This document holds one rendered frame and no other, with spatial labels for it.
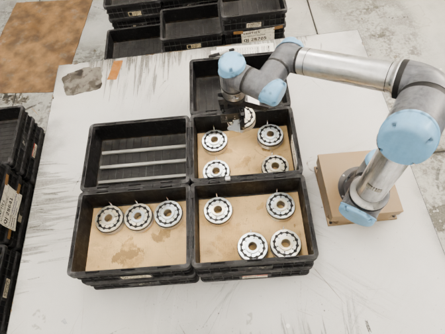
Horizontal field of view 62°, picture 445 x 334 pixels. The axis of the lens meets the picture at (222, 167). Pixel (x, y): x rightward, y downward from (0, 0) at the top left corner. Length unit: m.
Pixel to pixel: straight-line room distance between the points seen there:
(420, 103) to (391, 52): 2.28
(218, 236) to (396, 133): 0.72
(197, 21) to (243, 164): 1.50
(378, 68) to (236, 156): 0.67
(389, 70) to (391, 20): 2.43
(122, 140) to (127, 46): 1.35
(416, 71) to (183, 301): 1.03
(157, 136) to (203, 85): 0.33
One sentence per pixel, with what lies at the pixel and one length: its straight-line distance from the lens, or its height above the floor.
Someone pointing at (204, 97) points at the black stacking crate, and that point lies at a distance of 1.64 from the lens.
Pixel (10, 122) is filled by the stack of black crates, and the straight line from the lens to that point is 2.58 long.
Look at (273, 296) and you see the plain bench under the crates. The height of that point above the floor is 0.70.
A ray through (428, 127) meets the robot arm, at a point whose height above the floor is 1.43.
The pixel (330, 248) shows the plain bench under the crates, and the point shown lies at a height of 0.70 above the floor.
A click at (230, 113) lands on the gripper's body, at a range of 1.19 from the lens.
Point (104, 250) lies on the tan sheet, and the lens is 1.40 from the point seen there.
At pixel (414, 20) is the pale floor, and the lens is 3.47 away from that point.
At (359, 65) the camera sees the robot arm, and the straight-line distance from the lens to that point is 1.01.
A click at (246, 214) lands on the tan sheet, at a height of 0.83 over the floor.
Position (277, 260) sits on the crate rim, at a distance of 1.18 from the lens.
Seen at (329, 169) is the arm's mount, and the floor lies 0.80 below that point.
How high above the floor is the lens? 2.07
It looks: 60 degrees down
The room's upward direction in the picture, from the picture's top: 9 degrees counter-clockwise
